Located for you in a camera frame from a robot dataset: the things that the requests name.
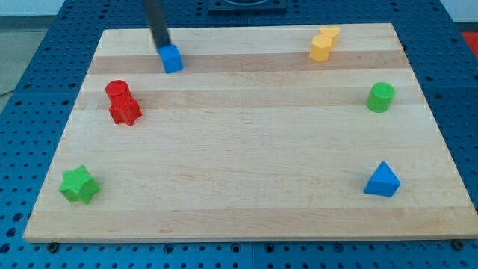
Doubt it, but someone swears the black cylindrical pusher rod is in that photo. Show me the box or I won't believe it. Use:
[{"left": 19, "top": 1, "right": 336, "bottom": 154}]
[{"left": 143, "top": 0, "right": 171, "bottom": 49}]

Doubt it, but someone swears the red cylinder block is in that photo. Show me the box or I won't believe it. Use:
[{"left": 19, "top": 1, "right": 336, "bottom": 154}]
[{"left": 105, "top": 80, "right": 131, "bottom": 98}]

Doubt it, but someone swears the blue cube block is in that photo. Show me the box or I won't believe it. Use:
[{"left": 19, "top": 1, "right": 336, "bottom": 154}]
[{"left": 158, "top": 44, "right": 183, "bottom": 73}]

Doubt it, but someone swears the light wooden board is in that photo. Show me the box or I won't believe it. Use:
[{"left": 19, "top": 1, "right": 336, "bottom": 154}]
[{"left": 24, "top": 23, "right": 477, "bottom": 243}]

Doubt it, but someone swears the red star block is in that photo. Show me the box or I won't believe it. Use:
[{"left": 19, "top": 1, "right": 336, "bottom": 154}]
[{"left": 108, "top": 91, "right": 143, "bottom": 126}]

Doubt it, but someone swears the blue triangular prism block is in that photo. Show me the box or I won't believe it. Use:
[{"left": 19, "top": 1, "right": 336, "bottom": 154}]
[{"left": 364, "top": 161, "right": 401, "bottom": 197}]

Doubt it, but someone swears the green cylinder block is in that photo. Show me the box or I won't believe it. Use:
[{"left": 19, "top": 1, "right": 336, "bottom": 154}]
[{"left": 366, "top": 82, "right": 396, "bottom": 113}]

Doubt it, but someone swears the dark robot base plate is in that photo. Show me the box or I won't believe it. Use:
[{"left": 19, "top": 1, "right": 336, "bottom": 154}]
[{"left": 208, "top": 0, "right": 288, "bottom": 15}]

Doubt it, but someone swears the green star block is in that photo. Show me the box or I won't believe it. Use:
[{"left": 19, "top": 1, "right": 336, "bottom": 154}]
[{"left": 59, "top": 165, "right": 101, "bottom": 205}]

